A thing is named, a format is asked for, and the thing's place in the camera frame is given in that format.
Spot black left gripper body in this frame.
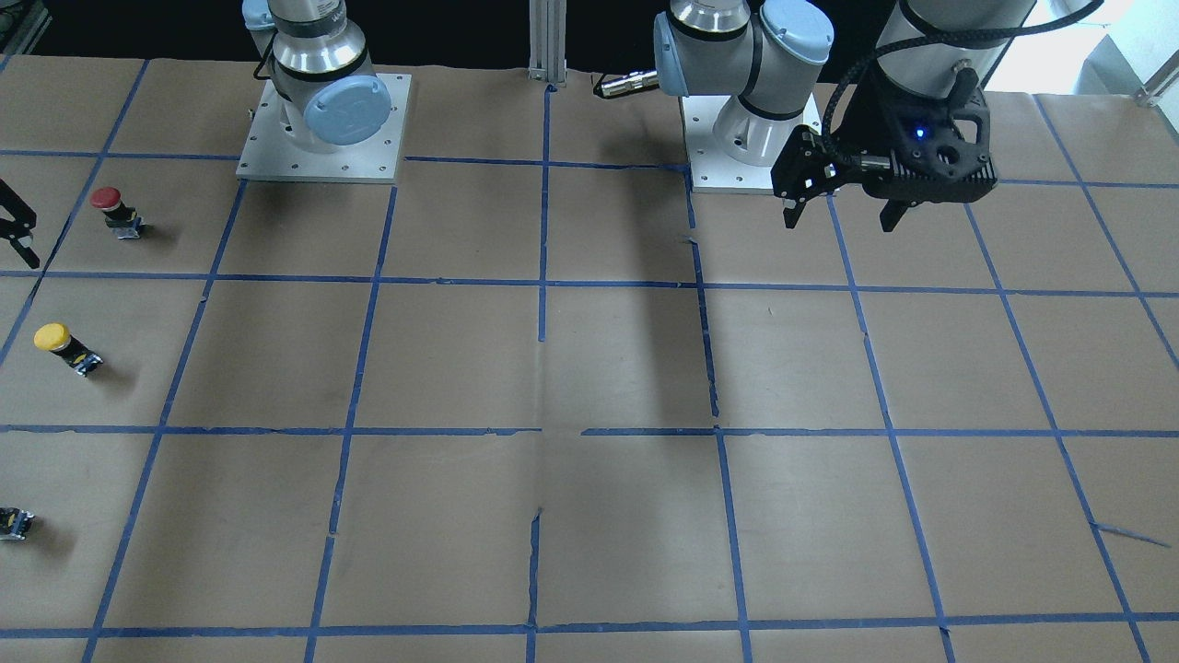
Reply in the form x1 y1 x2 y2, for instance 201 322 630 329
843 66 997 204

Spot yellow push button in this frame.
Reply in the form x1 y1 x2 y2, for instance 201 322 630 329
34 322 104 378

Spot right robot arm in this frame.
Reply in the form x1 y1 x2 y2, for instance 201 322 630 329
4 1 397 275

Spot red push button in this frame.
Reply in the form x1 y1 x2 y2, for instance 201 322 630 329
88 186 143 239

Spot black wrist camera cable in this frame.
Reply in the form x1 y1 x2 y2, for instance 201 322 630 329
821 0 1106 153

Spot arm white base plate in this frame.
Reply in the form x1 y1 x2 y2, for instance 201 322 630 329
236 73 413 184
681 96 821 193

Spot black switch contact block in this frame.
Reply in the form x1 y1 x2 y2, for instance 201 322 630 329
1 506 37 541

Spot aluminium frame post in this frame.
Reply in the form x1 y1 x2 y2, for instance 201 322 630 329
528 0 567 88

